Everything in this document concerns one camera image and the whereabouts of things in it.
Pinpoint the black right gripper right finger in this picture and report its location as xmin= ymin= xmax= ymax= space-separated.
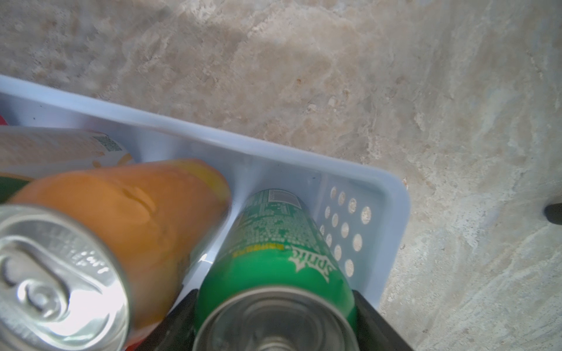
xmin=353 ymin=290 xmax=413 ymax=351

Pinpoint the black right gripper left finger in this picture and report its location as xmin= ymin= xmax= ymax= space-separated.
xmin=136 ymin=289 xmax=198 ymax=351

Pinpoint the green Sprite can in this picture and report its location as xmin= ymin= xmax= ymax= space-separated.
xmin=193 ymin=189 xmax=359 ymax=350

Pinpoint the orange yellow soda can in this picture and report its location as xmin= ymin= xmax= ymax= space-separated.
xmin=1 ymin=159 xmax=232 ymax=350

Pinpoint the white green beer can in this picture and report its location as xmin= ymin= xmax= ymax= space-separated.
xmin=1 ymin=126 xmax=134 ymax=203

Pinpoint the black perforated music stand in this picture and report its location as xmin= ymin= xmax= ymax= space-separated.
xmin=543 ymin=203 xmax=562 ymax=225

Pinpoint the light blue plastic basket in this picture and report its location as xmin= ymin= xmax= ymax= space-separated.
xmin=1 ymin=76 xmax=411 ymax=307

